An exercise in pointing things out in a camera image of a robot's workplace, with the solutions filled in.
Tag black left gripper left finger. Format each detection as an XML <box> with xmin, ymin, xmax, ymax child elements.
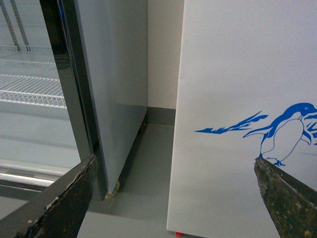
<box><xmin>0</xmin><ymin>155</ymin><xmax>98</xmax><ymax>238</ymax></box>

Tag upright glass door fridge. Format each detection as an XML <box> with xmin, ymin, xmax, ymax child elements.
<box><xmin>0</xmin><ymin>0</ymin><xmax>148</xmax><ymax>200</ymax></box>

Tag white chest freezer with penguins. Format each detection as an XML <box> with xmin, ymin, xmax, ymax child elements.
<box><xmin>166</xmin><ymin>0</ymin><xmax>317</xmax><ymax>238</ymax></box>

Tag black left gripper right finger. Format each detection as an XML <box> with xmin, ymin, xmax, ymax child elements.
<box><xmin>254</xmin><ymin>158</ymin><xmax>317</xmax><ymax>238</ymax></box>

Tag white wire fridge shelf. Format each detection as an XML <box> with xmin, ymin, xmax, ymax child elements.
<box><xmin>0</xmin><ymin>45</ymin><xmax>67</xmax><ymax>109</ymax></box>

